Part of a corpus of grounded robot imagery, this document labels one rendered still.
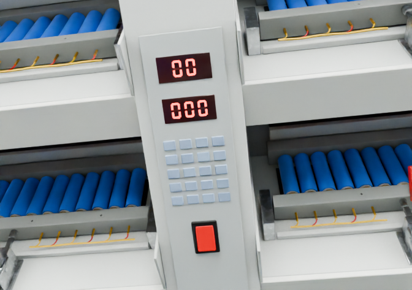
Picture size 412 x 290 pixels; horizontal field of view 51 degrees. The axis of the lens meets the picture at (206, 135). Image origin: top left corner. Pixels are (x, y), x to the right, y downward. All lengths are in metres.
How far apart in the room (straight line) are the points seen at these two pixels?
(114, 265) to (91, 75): 0.20
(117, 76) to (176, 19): 0.09
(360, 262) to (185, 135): 0.22
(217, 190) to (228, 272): 0.09
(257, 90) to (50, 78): 0.20
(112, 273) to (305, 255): 0.20
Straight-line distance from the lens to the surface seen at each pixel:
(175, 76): 0.37
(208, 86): 0.37
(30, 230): 0.55
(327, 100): 0.40
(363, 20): 0.45
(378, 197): 0.50
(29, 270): 0.53
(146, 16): 0.38
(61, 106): 0.41
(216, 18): 0.37
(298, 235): 0.48
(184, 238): 0.42
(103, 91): 0.40
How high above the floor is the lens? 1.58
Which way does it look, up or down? 16 degrees down
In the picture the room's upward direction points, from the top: 7 degrees counter-clockwise
